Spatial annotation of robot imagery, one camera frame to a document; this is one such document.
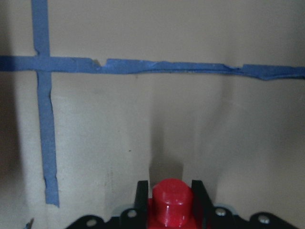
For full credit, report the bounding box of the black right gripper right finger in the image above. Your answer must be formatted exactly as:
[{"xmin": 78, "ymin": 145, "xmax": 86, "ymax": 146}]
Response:
[{"xmin": 191, "ymin": 180, "xmax": 214, "ymax": 215}]

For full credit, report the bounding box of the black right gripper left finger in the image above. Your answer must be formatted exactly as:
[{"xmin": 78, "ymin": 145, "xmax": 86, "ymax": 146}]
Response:
[{"xmin": 133, "ymin": 180, "xmax": 149, "ymax": 213}]

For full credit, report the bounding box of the red toy block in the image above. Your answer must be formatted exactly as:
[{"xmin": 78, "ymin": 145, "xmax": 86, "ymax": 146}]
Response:
[{"xmin": 147, "ymin": 178, "xmax": 197, "ymax": 229}]

